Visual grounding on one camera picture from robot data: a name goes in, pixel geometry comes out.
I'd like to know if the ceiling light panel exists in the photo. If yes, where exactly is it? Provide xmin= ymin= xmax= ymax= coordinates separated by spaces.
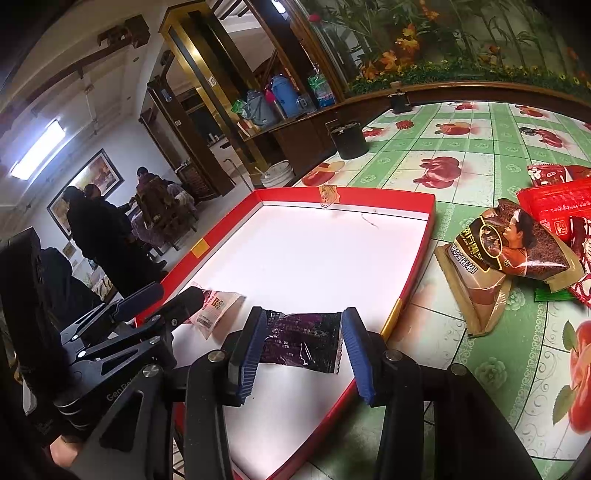
xmin=9 ymin=119 xmax=65 ymax=181

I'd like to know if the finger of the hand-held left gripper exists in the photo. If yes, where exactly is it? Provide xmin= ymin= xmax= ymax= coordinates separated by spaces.
xmin=60 ymin=282 xmax=165 ymax=346
xmin=69 ymin=286 xmax=205 ymax=393

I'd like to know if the bright red snack packet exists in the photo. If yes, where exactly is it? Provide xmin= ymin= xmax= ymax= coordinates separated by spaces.
xmin=516 ymin=178 xmax=591 ymax=241

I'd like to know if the tan brown snack packet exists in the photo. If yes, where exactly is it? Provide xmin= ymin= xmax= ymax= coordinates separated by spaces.
xmin=434 ymin=244 xmax=514 ymax=339

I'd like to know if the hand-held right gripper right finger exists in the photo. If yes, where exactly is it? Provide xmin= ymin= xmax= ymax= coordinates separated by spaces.
xmin=341 ymin=307 xmax=542 ymax=480

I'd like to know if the gold framed wooden cabinet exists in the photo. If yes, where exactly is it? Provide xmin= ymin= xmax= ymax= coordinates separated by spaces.
xmin=139 ymin=7 xmax=271 ymax=199

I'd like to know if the red box with white inside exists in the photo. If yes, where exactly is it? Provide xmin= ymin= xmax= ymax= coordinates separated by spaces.
xmin=134 ymin=187 xmax=437 ymax=480

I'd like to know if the brown portrait snack packet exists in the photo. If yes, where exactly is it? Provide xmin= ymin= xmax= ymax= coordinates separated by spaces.
xmin=454 ymin=198 xmax=583 ymax=292

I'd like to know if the small black box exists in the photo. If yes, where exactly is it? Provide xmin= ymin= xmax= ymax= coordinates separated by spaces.
xmin=389 ymin=83 xmax=410 ymax=114

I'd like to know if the blue thermos jug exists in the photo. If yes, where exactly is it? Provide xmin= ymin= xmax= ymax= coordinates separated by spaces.
xmin=270 ymin=75 xmax=304 ymax=119

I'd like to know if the green label water bottle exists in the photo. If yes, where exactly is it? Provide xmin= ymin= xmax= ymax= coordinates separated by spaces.
xmin=308 ymin=74 xmax=336 ymax=110

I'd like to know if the purple snack packet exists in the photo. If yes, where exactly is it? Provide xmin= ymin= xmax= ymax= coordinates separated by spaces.
xmin=261 ymin=311 xmax=345 ymax=376

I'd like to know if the white bucket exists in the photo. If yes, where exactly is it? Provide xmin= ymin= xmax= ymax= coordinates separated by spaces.
xmin=252 ymin=160 xmax=295 ymax=189

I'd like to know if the wooden chair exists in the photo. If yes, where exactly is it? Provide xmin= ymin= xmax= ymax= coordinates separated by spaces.
xmin=135 ymin=179 xmax=188 ymax=252

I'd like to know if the framed wall painting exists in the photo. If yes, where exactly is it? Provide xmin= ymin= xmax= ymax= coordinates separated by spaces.
xmin=46 ymin=148 xmax=125 ymax=239

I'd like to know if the green snack packet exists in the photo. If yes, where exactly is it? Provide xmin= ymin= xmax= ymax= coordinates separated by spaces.
xmin=534 ymin=286 xmax=579 ymax=302

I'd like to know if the artificial flower display panel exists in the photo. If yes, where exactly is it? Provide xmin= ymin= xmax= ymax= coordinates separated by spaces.
xmin=295 ymin=0 xmax=591 ymax=99

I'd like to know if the dark red snack packet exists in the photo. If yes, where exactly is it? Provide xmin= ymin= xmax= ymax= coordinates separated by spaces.
xmin=527 ymin=164 xmax=591 ymax=188

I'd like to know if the pink and white snack packet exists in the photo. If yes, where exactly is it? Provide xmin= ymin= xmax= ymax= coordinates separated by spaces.
xmin=187 ymin=281 xmax=246 ymax=342

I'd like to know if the black round container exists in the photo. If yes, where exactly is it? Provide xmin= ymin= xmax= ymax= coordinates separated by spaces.
xmin=327 ymin=121 xmax=369 ymax=160

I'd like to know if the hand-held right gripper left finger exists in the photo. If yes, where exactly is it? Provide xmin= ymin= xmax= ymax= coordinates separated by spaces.
xmin=83 ymin=307 xmax=269 ymax=480

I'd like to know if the person's left hand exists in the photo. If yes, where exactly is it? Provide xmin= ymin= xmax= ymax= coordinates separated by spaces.
xmin=48 ymin=436 xmax=85 ymax=468

